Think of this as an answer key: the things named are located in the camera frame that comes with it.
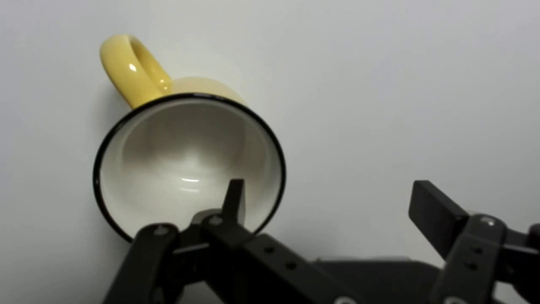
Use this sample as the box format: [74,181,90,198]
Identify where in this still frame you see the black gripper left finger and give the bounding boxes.
[101,178,342,304]

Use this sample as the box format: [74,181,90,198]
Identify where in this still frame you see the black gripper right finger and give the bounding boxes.
[406,180,540,304]

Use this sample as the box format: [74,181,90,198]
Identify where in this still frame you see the yellow enamel cup black rim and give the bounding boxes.
[90,33,288,246]

